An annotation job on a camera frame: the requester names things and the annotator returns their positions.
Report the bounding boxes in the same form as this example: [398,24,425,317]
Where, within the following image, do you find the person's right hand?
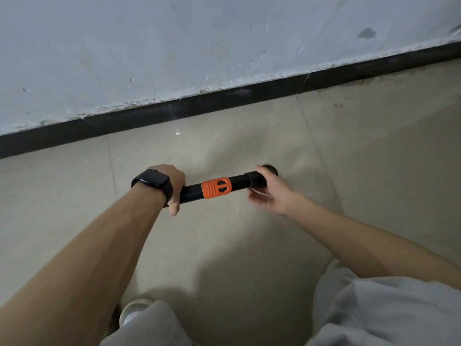
[247,166,302,217]

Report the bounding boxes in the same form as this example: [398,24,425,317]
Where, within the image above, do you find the person's left hand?
[148,164,186,217]

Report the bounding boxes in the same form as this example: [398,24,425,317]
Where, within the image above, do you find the black pole with orange clamp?
[179,164,279,204]

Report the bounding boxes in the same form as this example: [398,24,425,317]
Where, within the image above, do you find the person's left forearm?
[0,182,167,346]

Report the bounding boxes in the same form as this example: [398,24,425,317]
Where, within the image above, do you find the person's right forearm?
[287,198,461,290]

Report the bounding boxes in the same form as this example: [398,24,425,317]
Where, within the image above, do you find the black smartwatch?
[131,169,174,208]

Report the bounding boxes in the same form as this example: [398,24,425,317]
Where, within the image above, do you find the black skirting board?
[0,41,461,160]

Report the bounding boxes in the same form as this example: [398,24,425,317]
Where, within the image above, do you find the white shoe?
[118,298,155,329]

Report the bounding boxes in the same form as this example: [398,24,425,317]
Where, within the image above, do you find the grey trousers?
[99,259,461,346]

